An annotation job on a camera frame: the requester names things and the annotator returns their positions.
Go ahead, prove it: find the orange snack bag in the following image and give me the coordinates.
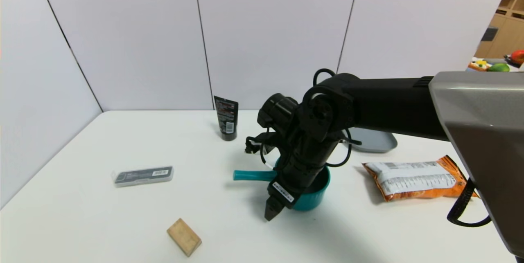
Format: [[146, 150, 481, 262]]
[[362, 155, 479, 202]]

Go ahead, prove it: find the grey oval dish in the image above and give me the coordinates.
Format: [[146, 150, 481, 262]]
[[341, 127, 398, 153]]

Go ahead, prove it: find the small wooden block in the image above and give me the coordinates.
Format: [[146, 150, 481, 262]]
[[167, 218, 202, 257]]

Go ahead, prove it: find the orange and yellow toy food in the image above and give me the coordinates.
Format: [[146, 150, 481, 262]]
[[468, 59, 491, 72]]

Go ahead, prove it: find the clear case with black label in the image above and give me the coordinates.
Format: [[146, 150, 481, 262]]
[[112, 166, 175, 187]]

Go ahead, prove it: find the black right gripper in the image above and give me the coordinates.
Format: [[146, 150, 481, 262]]
[[264, 155, 325, 222]]

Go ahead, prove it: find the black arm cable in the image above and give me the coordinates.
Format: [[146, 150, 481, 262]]
[[313, 68, 363, 168]]

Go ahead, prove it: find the wooden shelf unit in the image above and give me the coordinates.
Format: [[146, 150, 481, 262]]
[[474, 0, 524, 60]]

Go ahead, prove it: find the teal saucepan with handle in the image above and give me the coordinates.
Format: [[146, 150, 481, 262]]
[[233, 157, 331, 211]]

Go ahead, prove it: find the black cosmetic tube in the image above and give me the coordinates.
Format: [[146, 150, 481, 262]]
[[214, 96, 239, 142]]

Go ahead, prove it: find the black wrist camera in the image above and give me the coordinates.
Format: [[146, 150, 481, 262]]
[[244, 131, 277, 155]]

